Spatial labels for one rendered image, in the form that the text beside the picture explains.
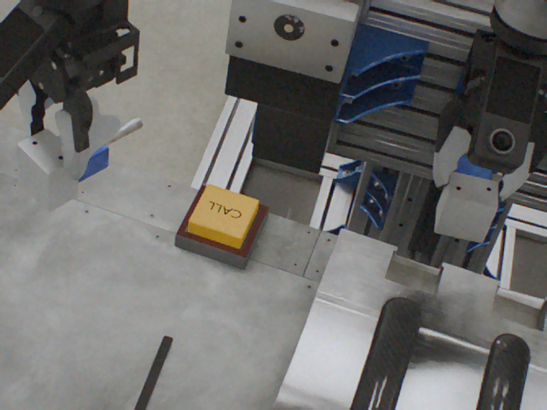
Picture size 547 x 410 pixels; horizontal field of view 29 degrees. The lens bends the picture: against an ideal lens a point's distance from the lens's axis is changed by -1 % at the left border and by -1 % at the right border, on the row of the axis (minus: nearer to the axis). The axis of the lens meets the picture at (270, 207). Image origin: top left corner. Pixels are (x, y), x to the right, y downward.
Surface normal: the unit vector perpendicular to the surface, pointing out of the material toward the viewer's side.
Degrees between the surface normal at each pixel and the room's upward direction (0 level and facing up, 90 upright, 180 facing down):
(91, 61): 90
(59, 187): 90
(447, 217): 90
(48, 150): 0
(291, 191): 0
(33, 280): 0
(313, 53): 90
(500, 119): 31
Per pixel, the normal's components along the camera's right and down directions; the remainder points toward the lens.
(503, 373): 0.14, -0.63
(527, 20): -0.48, 0.61
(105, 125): 0.70, 0.47
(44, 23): -0.26, -0.31
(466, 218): -0.17, 0.71
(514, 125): 0.04, -0.20
